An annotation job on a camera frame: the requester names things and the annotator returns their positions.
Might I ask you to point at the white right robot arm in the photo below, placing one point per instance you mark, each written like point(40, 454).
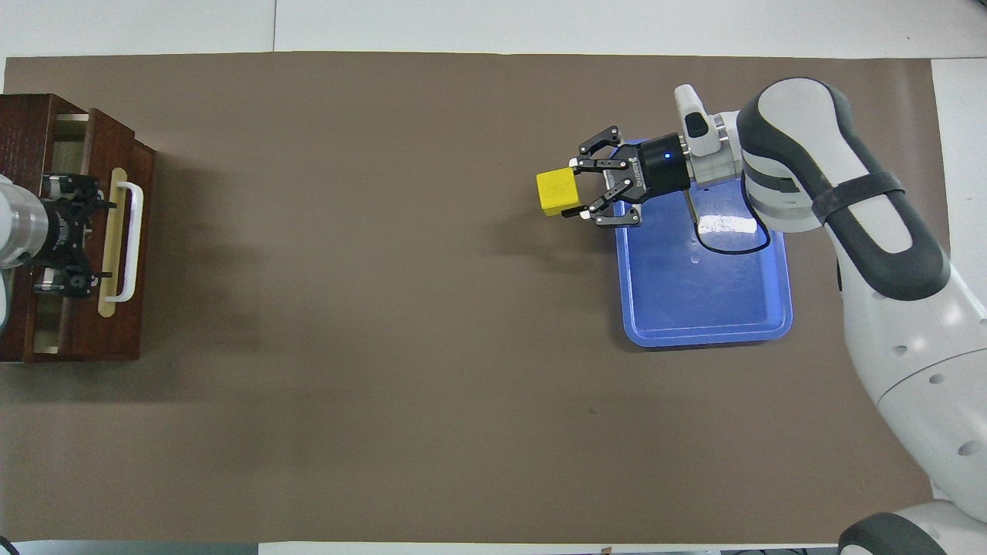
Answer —
point(910, 370)

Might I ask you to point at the yellow cube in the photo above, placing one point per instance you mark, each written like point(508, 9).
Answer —
point(557, 193)

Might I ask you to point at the blue plastic tray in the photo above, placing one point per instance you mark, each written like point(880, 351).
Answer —
point(694, 301)

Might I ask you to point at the dark wooden drawer cabinet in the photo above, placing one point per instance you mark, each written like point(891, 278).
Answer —
point(23, 139)

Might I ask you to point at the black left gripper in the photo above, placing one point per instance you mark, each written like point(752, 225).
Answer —
point(65, 231)

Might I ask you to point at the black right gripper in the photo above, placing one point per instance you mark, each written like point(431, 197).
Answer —
point(655, 166)

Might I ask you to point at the brown paper table mat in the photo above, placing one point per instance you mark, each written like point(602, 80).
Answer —
point(385, 432)

